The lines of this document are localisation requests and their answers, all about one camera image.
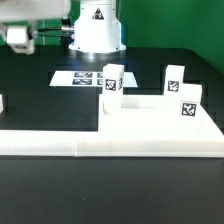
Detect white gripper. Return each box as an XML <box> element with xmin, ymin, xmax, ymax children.
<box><xmin>0</xmin><ymin>0</ymin><xmax>71</xmax><ymax>40</ymax></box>

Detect white square table top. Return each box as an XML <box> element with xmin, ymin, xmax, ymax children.
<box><xmin>98</xmin><ymin>94</ymin><xmax>223</xmax><ymax>136</ymax></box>

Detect white sheet with tags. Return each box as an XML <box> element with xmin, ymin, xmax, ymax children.
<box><xmin>49</xmin><ymin>70</ymin><xmax>139</xmax><ymax>88</ymax></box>

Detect white part at left edge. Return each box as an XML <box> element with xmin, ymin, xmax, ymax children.
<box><xmin>0</xmin><ymin>94</ymin><xmax>4</xmax><ymax>114</ymax></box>

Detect white L-shaped obstacle fence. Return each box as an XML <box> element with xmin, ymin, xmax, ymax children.
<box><xmin>0</xmin><ymin>130</ymin><xmax>224</xmax><ymax>158</ymax></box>

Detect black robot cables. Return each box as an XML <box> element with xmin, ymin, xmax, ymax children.
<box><xmin>36</xmin><ymin>13</ymin><xmax>76</xmax><ymax>38</ymax></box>

